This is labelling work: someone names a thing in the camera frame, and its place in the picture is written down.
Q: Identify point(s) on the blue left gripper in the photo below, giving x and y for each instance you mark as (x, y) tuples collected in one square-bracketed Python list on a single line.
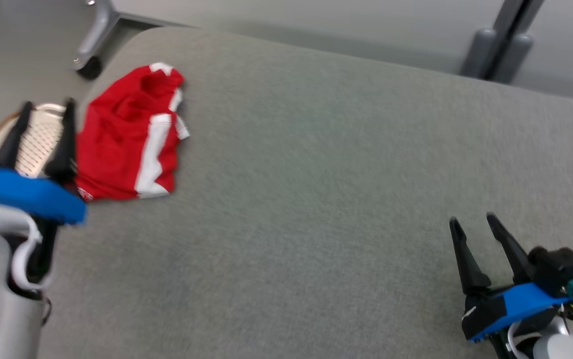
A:
[(22, 192)]

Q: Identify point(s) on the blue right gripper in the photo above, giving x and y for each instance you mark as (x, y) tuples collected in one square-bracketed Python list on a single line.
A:
[(505, 309)]

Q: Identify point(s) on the red shorts with white trim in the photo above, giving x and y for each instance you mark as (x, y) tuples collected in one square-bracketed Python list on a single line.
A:
[(116, 144)]

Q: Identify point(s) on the white perforated laundry basket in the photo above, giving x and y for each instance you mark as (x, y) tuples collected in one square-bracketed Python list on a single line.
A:
[(39, 139)]

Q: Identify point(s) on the grey stand leg with caster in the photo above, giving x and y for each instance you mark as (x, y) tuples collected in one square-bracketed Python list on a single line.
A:
[(97, 30)]

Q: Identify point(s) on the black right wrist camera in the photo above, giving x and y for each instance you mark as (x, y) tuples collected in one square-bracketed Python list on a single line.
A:
[(560, 267)]

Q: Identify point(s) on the grey cylindrical post foot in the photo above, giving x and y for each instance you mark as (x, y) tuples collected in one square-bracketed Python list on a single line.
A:
[(513, 57), (478, 52)]

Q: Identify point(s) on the grey partition post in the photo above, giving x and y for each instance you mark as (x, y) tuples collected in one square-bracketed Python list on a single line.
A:
[(515, 20)]

